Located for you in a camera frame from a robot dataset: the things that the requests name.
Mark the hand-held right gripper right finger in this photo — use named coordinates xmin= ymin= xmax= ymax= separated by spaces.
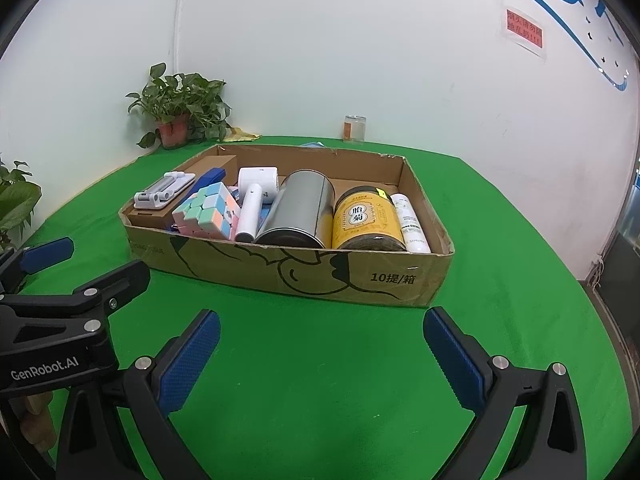
xmin=423 ymin=305 xmax=588 ymax=480

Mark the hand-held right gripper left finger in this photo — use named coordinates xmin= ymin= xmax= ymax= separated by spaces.
xmin=54 ymin=308 xmax=222 ymax=480

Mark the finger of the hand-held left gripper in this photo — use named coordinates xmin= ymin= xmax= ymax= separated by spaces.
xmin=0 ymin=259 xmax=151 ymax=318
xmin=0 ymin=236 xmax=76 ymax=294

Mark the white phone stand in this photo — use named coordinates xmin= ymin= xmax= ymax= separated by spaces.
xmin=133 ymin=171 xmax=197 ymax=211

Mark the pastel puzzle cube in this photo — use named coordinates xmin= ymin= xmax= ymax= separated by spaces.
xmin=171 ymin=181 xmax=242 ymax=242

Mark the brown cardboard box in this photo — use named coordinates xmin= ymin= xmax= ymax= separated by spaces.
xmin=118 ymin=142 xmax=456 ymax=309

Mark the blue stapler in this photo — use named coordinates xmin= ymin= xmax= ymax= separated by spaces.
xmin=191 ymin=168 xmax=227 ymax=192

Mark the white spray bottle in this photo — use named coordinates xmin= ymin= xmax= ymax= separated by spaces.
xmin=390 ymin=192 xmax=432 ymax=254

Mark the yellow label jar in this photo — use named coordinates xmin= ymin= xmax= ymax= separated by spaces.
xmin=331 ymin=185 xmax=407 ymax=252

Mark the white mini hair dryer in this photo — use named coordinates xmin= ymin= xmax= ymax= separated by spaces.
xmin=234 ymin=166 xmax=280 ymax=245

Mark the grey metal tin can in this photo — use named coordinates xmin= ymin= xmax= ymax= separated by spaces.
xmin=255 ymin=169 xmax=337 ymax=250

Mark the person's left hand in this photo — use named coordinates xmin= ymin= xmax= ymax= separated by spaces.
xmin=19 ymin=389 xmax=55 ymax=457

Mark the green leafy plant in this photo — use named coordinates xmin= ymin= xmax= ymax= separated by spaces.
xmin=0 ymin=159 xmax=43 ymax=253

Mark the yellow paper packet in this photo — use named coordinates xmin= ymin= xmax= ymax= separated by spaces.
xmin=223 ymin=126 xmax=262 ymax=142

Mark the potted green plant pink pot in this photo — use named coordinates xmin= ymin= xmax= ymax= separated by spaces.
xmin=125 ymin=62 xmax=233 ymax=150

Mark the glass door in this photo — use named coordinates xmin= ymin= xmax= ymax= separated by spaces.
xmin=585 ymin=155 xmax=640 ymax=311

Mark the small glass jar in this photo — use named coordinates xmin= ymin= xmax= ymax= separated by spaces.
xmin=343 ymin=115 xmax=368 ymax=142

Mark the white wall conduit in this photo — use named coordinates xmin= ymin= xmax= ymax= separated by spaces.
xmin=171 ymin=0 xmax=185 ymax=77

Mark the blue wall decal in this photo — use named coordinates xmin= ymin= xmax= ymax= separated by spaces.
xmin=195 ymin=0 xmax=631 ymax=92

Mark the red wall sign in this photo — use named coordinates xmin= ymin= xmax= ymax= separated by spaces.
xmin=497 ymin=0 xmax=548 ymax=58

